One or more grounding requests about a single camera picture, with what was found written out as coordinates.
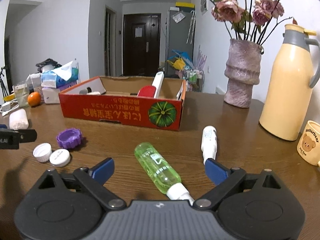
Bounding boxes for white charger with cable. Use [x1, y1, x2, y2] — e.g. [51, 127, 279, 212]
[0, 99, 19, 116]

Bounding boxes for dried pink roses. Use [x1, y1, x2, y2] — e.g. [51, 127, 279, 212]
[209, 0, 284, 48]

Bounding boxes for clear drinking glass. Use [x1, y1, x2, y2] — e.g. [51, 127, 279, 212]
[13, 81, 29, 108]

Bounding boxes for grey refrigerator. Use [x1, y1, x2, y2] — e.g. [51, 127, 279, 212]
[165, 7, 195, 76]

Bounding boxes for pink textured vase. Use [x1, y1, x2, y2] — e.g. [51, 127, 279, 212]
[224, 39, 264, 108]

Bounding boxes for green spray bottle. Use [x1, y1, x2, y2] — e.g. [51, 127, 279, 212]
[134, 142, 194, 205]

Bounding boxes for orange fruit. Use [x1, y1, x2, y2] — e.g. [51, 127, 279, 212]
[27, 92, 42, 107]

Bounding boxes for white round cap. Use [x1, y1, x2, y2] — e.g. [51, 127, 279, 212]
[33, 142, 52, 163]
[49, 148, 71, 167]

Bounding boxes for cream thermos jug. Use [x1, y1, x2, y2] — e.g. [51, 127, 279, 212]
[259, 24, 319, 141]

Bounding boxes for white plastic cotton-swab box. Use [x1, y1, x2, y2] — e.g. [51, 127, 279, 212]
[9, 109, 29, 130]

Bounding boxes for red white lint brush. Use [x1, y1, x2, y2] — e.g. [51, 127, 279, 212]
[137, 72, 164, 99]

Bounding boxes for purple bottle cap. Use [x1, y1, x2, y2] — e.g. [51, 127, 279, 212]
[56, 128, 83, 149]

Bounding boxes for cream bear mug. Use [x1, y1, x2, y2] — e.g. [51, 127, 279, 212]
[297, 120, 320, 167]

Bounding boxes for dark entrance door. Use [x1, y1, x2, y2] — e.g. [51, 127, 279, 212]
[123, 14, 161, 76]

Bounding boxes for blue tissue pack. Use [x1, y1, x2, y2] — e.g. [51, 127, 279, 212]
[41, 60, 79, 88]

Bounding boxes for yellow bag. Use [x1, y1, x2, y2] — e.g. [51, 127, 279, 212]
[166, 57, 186, 71]

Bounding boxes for orange cardboard box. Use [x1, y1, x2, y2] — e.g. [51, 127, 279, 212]
[59, 76, 186, 131]

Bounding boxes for small white bottle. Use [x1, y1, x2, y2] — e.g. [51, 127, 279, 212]
[201, 126, 217, 164]

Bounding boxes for wire trolley with bottles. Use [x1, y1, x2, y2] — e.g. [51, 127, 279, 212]
[183, 69, 204, 92]

